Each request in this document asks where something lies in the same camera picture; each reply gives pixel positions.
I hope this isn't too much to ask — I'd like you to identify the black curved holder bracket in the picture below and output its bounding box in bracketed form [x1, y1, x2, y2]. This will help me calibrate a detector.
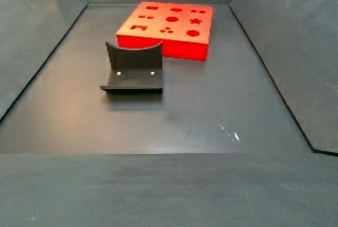
[100, 42, 164, 93]

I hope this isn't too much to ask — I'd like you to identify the red shape sorter block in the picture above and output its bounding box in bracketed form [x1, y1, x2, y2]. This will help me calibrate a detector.
[116, 1, 214, 61]

